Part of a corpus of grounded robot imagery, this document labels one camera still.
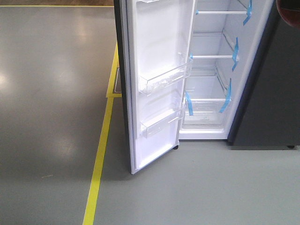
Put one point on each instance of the red yellow apple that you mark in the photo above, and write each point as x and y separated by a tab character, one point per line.
289	11

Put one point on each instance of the fridge door white inside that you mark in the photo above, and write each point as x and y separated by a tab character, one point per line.
153	38

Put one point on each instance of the dark grey fridge body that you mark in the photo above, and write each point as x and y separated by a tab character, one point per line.
244	52

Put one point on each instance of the clear lower door bin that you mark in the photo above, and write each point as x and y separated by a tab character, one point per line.
160	121

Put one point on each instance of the clear door bin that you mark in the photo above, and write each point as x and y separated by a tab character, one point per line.
160	121
148	84

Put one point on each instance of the clear middle door bin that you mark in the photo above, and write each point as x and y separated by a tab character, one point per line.
148	84

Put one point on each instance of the clear crisper drawer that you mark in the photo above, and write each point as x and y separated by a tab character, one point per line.
204	113

